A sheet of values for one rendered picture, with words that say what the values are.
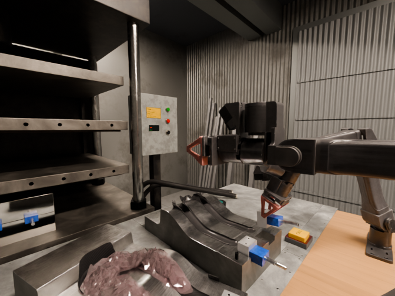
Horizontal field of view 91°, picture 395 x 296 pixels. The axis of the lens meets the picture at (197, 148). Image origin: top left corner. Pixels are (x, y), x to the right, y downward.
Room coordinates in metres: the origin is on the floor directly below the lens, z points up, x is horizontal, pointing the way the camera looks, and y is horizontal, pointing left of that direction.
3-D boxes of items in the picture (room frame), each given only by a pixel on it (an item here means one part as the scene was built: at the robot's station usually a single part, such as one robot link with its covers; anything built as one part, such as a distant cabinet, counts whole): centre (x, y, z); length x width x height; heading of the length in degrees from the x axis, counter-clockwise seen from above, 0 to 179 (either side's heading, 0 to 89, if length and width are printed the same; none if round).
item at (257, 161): (0.40, -0.12, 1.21); 0.07 x 0.06 x 0.07; 47
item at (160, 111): (1.39, 0.31, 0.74); 0.30 x 0.22 x 1.47; 135
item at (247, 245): (0.51, -0.18, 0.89); 0.13 x 0.05 x 0.05; 46
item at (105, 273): (0.43, 0.15, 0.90); 0.26 x 0.18 x 0.08; 62
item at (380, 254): (0.69, -0.69, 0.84); 0.20 x 0.07 x 0.08; 137
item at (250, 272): (0.74, -0.03, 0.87); 0.50 x 0.26 x 0.14; 45
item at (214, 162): (0.44, -0.08, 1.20); 0.10 x 0.07 x 0.07; 137
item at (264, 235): (0.61, -0.23, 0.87); 0.05 x 0.05 x 0.04; 45
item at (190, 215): (0.72, -0.04, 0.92); 0.35 x 0.16 x 0.09; 45
